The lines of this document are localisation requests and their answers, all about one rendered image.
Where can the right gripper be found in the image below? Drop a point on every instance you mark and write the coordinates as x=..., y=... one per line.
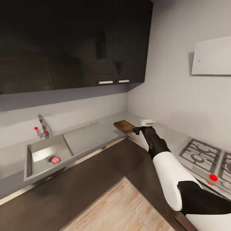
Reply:
x=137, y=130

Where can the cabinet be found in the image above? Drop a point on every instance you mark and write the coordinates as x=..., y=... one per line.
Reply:
x=93, y=43
x=24, y=65

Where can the cutting board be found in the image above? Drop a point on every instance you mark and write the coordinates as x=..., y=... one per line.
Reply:
x=125, y=126

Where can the vidalia onion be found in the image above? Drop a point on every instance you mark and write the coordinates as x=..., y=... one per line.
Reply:
x=55, y=160

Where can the burner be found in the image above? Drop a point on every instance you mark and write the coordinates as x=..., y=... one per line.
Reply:
x=208, y=161

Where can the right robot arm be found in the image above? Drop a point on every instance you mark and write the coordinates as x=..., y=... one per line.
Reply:
x=205, y=210

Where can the drop in sink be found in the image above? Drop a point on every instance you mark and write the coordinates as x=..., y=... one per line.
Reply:
x=67, y=145

